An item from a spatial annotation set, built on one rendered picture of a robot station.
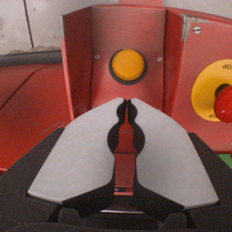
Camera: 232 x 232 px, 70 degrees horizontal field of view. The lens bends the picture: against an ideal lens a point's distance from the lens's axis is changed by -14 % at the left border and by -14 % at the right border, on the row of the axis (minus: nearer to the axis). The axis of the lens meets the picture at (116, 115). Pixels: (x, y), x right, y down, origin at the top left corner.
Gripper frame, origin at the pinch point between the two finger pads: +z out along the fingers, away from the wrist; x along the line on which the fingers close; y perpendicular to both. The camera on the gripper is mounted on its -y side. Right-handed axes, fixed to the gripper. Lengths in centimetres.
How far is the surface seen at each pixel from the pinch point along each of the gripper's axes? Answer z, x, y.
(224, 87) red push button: 4.9, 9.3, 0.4
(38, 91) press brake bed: 37.8, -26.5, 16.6
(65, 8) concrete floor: 83, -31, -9
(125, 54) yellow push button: 11.6, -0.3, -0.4
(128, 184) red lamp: 1.4, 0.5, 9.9
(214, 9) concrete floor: 83, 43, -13
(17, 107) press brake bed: 29.2, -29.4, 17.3
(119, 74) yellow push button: 10.4, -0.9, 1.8
